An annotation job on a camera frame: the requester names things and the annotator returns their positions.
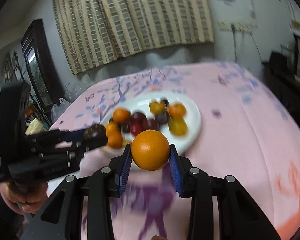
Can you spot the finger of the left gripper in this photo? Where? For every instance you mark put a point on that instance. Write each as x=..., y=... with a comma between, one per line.
x=57, y=135
x=68, y=147

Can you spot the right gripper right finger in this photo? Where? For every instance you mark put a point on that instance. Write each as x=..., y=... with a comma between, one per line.
x=240, y=217

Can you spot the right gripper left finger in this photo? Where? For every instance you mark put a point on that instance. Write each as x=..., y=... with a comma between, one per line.
x=61, y=215

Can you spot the large orange mandarin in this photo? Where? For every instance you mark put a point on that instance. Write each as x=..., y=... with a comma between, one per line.
x=121, y=116

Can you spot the dark cherry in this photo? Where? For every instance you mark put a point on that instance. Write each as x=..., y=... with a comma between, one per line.
x=165, y=102

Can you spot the dark water chestnut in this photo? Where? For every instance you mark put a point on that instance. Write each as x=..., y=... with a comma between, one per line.
x=125, y=129
x=96, y=132

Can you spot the left hand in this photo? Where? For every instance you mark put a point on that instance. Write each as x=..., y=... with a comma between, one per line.
x=29, y=202

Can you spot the plastic sauce jar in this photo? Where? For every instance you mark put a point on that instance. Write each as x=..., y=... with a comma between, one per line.
x=35, y=127

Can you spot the dark water chestnut back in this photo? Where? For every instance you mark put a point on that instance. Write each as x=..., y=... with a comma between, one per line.
x=96, y=132

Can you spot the orange mandarin far left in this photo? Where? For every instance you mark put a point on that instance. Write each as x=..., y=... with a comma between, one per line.
x=115, y=139

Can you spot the clear plastic bag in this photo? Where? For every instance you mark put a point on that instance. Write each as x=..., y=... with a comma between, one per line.
x=73, y=91

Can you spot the small orange mandarin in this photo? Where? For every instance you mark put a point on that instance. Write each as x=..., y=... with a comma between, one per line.
x=112, y=127

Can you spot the dark framed picture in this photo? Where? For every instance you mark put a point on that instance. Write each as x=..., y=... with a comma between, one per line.
x=40, y=67

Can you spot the red cherry tomato front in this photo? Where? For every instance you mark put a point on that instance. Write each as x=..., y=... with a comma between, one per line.
x=135, y=129

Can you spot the dark red plum left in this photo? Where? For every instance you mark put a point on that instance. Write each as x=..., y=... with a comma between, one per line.
x=137, y=117

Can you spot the dark red plum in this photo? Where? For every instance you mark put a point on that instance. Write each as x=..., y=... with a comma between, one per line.
x=150, y=124
x=137, y=117

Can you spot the orange mandarin right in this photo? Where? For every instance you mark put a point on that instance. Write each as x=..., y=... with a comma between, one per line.
x=150, y=150

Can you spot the white oval plate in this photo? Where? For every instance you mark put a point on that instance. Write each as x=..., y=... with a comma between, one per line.
x=141, y=103

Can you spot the dark red plum right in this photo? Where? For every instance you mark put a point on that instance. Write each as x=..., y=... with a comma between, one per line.
x=150, y=124

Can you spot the yellow orange kumquat front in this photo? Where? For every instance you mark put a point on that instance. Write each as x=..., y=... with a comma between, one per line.
x=157, y=107

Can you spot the dark mangosteen centre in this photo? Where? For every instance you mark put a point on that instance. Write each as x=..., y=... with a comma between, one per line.
x=162, y=118

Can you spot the yellow green citrus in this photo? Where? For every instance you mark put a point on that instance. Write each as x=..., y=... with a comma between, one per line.
x=178, y=127

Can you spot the orange mandarin centre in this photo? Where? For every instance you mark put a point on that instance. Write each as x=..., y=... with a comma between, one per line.
x=177, y=111

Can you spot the striped beige curtain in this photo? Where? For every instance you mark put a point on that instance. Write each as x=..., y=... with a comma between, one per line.
x=97, y=32

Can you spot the black metal shelf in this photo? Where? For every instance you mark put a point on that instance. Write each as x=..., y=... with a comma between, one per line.
x=282, y=74

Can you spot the wall power strip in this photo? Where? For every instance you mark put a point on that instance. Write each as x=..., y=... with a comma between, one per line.
x=237, y=26

